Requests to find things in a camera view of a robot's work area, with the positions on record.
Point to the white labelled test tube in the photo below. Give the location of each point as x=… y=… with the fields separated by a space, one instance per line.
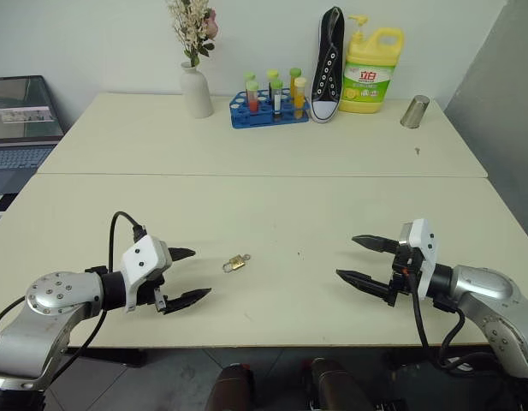
x=277 y=100

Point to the white ceramic vase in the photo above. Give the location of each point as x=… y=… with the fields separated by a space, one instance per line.
x=197 y=94

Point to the dark rounded brown shape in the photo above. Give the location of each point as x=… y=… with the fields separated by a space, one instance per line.
x=336 y=385
x=231 y=389

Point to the green capped orange test tube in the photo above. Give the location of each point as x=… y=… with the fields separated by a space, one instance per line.
x=294 y=81

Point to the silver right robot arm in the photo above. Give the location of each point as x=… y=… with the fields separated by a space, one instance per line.
x=482 y=287

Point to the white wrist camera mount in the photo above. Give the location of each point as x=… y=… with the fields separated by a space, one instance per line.
x=141 y=259
x=426 y=257

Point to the black flat phone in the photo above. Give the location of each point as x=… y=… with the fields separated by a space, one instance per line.
x=4 y=202

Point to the red liquid test tube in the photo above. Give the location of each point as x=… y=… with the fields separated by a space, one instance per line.
x=252 y=96

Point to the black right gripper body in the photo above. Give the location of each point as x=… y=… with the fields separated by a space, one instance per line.
x=402 y=278

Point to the steel metal cup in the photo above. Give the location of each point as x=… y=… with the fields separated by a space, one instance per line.
x=414 y=111

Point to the blue test tube rack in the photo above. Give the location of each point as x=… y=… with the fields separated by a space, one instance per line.
x=246 y=120

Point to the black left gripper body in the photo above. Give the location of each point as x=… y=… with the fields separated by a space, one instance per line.
x=149 y=286

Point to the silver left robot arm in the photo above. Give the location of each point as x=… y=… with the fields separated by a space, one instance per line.
x=54 y=295

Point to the black canvas sneaker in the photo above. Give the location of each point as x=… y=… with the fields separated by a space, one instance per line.
x=328 y=73

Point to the small brass padlock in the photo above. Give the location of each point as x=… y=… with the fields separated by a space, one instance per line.
x=235 y=262

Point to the yellow detergent pump bottle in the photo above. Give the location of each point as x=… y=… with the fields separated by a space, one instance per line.
x=368 y=81

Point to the dried flower bouquet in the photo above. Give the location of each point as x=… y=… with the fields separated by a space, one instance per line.
x=193 y=25

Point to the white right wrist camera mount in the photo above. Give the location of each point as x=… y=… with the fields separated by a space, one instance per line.
x=426 y=257

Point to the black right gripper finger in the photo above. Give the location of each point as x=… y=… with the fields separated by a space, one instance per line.
x=364 y=282
x=377 y=243

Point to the grey laptop computer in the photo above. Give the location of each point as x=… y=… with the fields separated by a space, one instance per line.
x=19 y=107

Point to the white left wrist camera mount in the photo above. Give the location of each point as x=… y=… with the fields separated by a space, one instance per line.
x=141 y=259

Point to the yellow capped orange test tube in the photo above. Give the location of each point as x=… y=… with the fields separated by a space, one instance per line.
x=299 y=96

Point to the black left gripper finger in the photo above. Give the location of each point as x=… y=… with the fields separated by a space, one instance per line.
x=182 y=252
x=188 y=298

